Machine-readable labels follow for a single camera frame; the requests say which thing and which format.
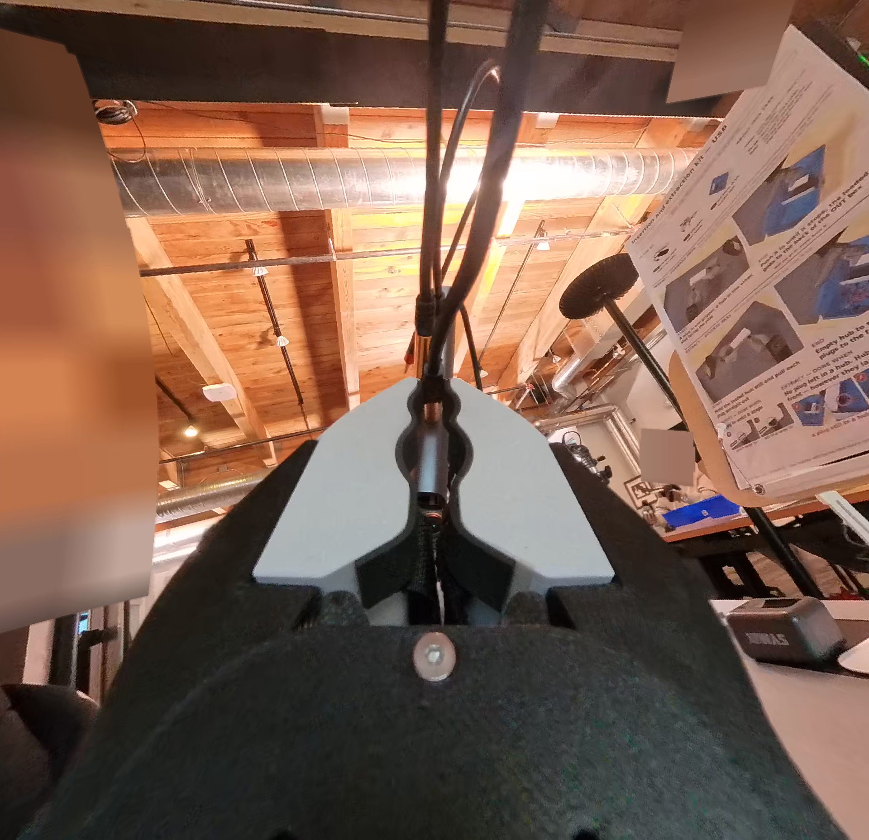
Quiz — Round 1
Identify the silver spiral air duct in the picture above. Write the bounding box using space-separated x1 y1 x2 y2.
109 144 702 220

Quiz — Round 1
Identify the red plug USB cable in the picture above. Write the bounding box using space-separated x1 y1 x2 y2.
438 59 505 393

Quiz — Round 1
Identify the grey hub attached black cable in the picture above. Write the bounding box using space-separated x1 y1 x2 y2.
428 0 558 379

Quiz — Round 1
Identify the black disc pole stand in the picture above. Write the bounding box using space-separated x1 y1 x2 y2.
559 253 826 600

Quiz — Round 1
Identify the instruction sign on stand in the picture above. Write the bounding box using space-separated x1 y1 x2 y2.
625 24 869 676

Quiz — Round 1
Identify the blue plastic bin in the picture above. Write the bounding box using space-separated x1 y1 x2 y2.
662 499 745 532

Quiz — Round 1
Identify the orange plug USB cable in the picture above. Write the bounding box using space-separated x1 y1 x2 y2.
404 0 457 627

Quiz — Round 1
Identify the long wooden work table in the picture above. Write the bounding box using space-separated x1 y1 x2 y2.
662 487 869 545

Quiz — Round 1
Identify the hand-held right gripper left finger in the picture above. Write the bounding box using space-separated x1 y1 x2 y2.
251 376 418 593

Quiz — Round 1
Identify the grey USB hub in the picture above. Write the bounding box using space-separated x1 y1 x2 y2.
434 285 466 379

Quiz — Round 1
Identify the silver round air duct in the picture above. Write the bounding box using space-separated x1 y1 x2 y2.
530 348 642 461
155 472 267 523

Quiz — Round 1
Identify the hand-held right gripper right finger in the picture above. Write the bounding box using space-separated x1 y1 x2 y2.
448 377 616 584

